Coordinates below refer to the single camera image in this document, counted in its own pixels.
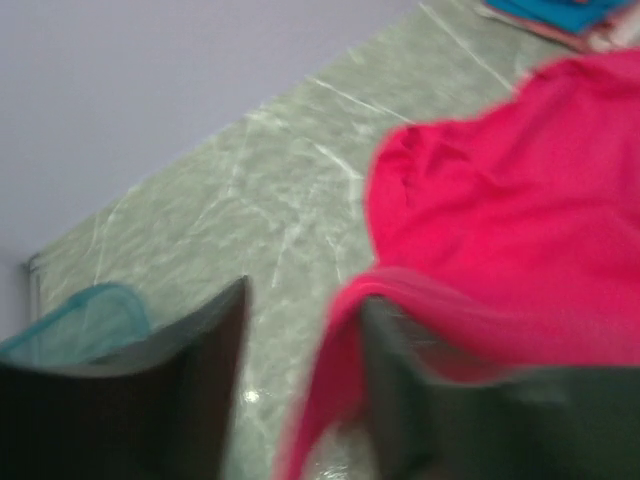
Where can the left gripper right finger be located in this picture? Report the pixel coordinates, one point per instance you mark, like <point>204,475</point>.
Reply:
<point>436,412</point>

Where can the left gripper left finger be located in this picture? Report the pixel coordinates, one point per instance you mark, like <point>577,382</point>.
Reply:
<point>159,408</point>

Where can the pink t-shirt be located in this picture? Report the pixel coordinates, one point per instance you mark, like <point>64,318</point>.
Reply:
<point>512,236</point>

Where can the teal transparent plastic bin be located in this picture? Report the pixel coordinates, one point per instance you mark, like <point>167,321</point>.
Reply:
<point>89,324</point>

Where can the folded mauve t-shirt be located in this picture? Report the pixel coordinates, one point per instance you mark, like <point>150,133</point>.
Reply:
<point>595,39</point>

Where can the folded blue t-shirt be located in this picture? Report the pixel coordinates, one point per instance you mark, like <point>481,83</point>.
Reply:
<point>569,16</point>

